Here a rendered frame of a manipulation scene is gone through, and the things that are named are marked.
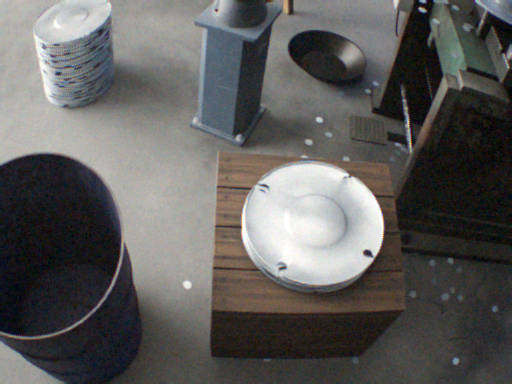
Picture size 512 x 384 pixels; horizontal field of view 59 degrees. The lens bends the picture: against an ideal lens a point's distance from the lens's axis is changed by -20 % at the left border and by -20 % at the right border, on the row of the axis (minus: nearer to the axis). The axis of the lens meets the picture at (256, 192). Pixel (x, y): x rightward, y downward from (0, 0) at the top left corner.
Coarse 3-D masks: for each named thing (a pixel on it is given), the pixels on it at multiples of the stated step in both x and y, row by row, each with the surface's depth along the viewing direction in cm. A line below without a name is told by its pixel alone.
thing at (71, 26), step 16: (64, 0) 160; (80, 0) 160; (96, 0) 160; (48, 16) 154; (64, 16) 153; (80, 16) 153; (96, 16) 154; (48, 32) 149; (64, 32) 149; (80, 32) 149
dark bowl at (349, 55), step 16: (304, 32) 195; (320, 32) 196; (288, 48) 187; (304, 48) 196; (320, 48) 198; (336, 48) 197; (352, 48) 194; (304, 64) 193; (320, 64) 194; (336, 64) 195; (352, 64) 193; (336, 80) 181
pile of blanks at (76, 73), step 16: (96, 32) 151; (112, 32) 166; (48, 48) 147; (64, 48) 147; (80, 48) 150; (96, 48) 156; (112, 48) 170; (48, 64) 155; (64, 64) 153; (80, 64) 157; (96, 64) 162; (112, 64) 174; (48, 80) 162; (64, 80) 160; (80, 80) 162; (96, 80) 167; (112, 80) 179; (48, 96) 171; (64, 96) 166; (80, 96) 168; (96, 96) 173
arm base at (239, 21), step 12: (216, 0) 132; (228, 0) 127; (240, 0) 126; (252, 0) 127; (264, 0) 132; (216, 12) 132; (228, 12) 129; (240, 12) 129; (252, 12) 130; (264, 12) 133; (228, 24) 132; (240, 24) 131; (252, 24) 132
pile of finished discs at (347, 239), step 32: (256, 192) 112; (288, 192) 112; (320, 192) 113; (352, 192) 114; (256, 224) 107; (288, 224) 108; (320, 224) 108; (352, 224) 109; (256, 256) 104; (288, 256) 104; (320, 256) 105; (352, 256) 105; (288, 288) 104; (320, 288) 102
